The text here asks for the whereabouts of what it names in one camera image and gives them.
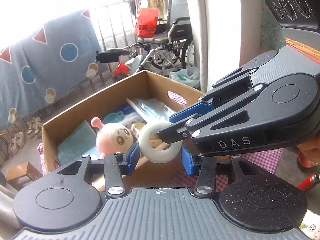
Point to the green white plastic bag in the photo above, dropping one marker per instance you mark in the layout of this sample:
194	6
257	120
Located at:
189	76

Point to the white sneaker far left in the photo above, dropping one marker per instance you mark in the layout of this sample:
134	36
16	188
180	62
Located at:
14	145

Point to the red plastic bag on wheelchair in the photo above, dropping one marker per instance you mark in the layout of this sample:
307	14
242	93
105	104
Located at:
146	22

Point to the black camera module on gripper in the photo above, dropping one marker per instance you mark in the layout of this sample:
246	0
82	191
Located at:
296	14

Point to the blue face masks plastic pack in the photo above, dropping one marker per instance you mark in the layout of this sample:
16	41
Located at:
151	109

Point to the grey black wheelchair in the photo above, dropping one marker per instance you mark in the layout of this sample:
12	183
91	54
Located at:
170	49

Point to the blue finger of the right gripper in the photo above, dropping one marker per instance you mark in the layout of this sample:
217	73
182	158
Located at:
201	107
225	102

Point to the small brown wooden stool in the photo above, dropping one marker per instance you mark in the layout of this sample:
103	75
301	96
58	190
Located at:
20	176

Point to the pink plush doll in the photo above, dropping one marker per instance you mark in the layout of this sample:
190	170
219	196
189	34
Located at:
112	137

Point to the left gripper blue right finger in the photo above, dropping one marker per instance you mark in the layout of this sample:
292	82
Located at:
206	168

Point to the beige hanging towel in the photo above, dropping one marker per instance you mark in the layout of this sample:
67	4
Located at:
161	6

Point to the red lighter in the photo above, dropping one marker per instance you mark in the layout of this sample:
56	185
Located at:
309	183

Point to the brown white sneaker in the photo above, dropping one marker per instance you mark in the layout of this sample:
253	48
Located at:
38	126
30	131

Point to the teal floral fabric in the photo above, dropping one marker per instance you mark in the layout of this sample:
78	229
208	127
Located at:
271	35

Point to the green checkered folded towel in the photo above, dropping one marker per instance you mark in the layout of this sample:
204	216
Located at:
81	141

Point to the metal balcony railing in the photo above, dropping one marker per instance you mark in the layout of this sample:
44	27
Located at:
114	24

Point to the small red plastic bag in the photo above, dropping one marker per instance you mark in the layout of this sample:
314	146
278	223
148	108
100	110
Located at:
121	68

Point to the teal white wet wipes pack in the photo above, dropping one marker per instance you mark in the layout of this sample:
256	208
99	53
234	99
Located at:
124	115

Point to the blue bedsheet with circles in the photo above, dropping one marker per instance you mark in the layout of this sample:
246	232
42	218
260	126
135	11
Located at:
47	65

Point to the white tape roll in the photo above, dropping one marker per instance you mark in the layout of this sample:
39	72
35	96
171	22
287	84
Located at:
154	148

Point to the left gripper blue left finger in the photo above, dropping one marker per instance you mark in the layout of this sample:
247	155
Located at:
113	167

